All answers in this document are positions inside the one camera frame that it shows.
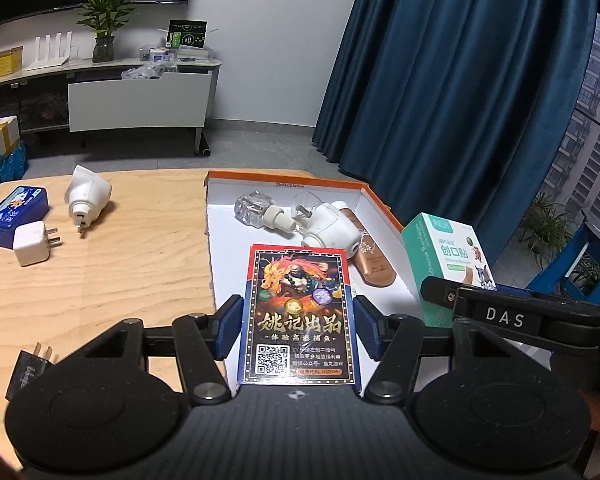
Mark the copper cosmetic tube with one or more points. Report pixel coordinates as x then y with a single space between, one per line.
375 267

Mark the yellow box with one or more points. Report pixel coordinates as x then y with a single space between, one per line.
4 64

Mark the potted plant in dark vase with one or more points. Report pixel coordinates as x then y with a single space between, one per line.
104 50

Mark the white plug-in heater with bottle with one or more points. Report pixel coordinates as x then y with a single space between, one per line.
330 230

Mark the green bandage box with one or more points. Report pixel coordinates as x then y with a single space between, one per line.
445 255

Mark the white tv stand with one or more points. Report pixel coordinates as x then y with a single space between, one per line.
130 105

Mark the blue curtain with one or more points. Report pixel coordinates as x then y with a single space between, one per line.
455 85

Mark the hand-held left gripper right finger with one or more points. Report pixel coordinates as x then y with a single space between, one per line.
367 327

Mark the clear glass refill bottle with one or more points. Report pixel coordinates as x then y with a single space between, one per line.
255 210

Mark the black charger plug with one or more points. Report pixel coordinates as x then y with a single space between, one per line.
25 375

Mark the white router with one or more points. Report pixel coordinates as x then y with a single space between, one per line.
52 57

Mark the blue plastic bag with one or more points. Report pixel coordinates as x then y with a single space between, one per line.
10 165

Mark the blue tin box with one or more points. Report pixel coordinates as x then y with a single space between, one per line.
15 210

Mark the dark playing card box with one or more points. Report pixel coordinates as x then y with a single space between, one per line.
300 320

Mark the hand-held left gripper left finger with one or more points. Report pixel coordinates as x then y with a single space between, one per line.
228 330

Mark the orange-rimmed white box tray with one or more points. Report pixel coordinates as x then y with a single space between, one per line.
230 265

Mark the white power adapter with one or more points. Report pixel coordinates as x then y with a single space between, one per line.
30 245

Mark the green and black box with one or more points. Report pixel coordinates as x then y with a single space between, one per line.
187 34

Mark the balcony potted plant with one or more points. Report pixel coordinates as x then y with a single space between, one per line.
547 225

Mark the white and yellow carton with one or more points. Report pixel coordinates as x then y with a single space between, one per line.
5 135

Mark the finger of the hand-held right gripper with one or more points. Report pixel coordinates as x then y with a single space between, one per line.
437 292

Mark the clear plastic bag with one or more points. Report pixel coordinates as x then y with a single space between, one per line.
147 72

